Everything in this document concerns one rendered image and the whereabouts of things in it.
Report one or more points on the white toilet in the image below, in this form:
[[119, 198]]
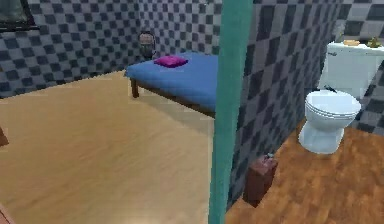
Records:
[[333, 106]]

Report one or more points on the dark round-topped object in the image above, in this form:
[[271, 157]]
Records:
[[147, 45]]

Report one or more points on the brown furniture corner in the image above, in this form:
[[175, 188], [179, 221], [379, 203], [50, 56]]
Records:
[[2, 137]]

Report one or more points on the orange flat object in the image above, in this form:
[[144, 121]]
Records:
[[351, 42]]

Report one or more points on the green small plant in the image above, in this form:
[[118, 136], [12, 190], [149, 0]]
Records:
[[374, 42]]

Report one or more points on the teal door frame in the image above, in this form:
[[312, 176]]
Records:
[[230, 110]]

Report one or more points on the magenta pillow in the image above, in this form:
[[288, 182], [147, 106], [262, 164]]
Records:
[[170, 61]]

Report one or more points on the dark framed window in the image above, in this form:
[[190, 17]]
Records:
[[15, 13]]

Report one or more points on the brown box bin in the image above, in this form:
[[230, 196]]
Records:
[[258, 180]]

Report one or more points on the blue bed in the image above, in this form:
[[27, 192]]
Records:
[[186, 78]]

